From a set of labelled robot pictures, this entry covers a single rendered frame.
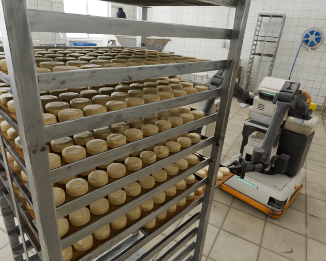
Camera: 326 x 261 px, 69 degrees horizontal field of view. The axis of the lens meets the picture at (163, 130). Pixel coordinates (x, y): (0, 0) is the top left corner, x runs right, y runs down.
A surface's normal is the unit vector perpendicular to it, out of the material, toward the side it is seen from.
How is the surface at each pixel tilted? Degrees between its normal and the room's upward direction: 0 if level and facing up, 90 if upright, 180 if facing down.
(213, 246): 0
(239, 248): 0
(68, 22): 90
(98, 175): 0
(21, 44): 90
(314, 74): 90
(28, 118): 90
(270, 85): 42
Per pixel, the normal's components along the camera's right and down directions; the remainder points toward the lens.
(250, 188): -0.70, 0.24
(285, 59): -0.49, 0.32
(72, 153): 0.07, -0.92
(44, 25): 0.71, 0.33
